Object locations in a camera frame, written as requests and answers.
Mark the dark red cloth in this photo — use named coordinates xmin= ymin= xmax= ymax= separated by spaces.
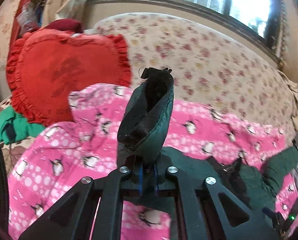
xmin=45 ymin=18 xmax=83 ymax=33

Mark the pink penguin blanket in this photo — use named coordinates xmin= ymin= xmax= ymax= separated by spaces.
xmin=9 ymin=83 xmax=285 ymax=239

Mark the bright green cloth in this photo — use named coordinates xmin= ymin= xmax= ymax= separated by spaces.
xmin=0 ymin=106 xmax=45 ymax=145

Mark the beige curtain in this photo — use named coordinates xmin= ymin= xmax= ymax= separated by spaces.
xmin=41 ymin=0 xmax=87 ymax=27

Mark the red ruffled heart pillow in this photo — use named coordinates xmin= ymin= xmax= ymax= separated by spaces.
xmin=6 ymin=28 xmax=132 ymax=126

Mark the dark green puffer jacket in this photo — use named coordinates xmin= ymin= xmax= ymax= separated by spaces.
xmin=116 ymin=67 xmax=298 ymax=240

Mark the floral bed sheet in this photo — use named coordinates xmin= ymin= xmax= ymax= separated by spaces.
xmin=0 ymin=13 xmax=298 ymax=141

